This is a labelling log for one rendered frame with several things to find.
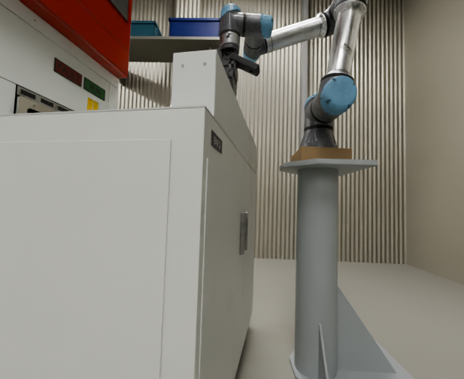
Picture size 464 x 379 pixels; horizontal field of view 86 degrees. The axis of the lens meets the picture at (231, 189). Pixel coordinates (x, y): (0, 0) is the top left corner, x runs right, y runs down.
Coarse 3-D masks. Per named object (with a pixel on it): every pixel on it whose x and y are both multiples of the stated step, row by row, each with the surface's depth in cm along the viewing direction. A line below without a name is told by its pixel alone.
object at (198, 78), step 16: (176, 64) 52; (192, 64) 51; (208, 64) 51; (176, 80) 52; (192, 80) 51; (208, 80) 50; (224, 80) 58; (176, 96) 52; (192, 96) 51; (208, 96) 50; (224, 96) 58; (224, 112) 59; (240, 112) 81; (224, 128) 59; (240, 128) 82; (240, 144) 82
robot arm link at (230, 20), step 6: (228, 6) 90; (234, 6) 90; (222, 12) 91; (228, 12) 89; (234, 12) 90; (240, 12) 92; (222, 18) 91; (228, 18) 89; (234, 18) 89; (240, 18) 89; (222, 24) 90; (228, 24) 89; (234, 24) 89; (240, 24) 90; (222, 30) 90; (228, 30) 89; (234, 30) 89; (240, 30) 91; (240, 36) 94
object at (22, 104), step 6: (18, 96) 72; (18, 102) 72; (24, 102) 74; (30, 102) 76; (36, 102) 77; (18, 108) 72; (24, 108) 74; (30, 108) 76; (36, 108) 77; (42, 108) 79; (48, 108) 81
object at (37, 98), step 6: (18, 90) 73; (24, 90) 75; (24, 96) 75; (30, 96) 76; (36, 96) 78; (42, 102) 80; (48, 102) 82; (54, 102) 85; (54, 108) 85; (60, 108) 87; (66, 108) 89
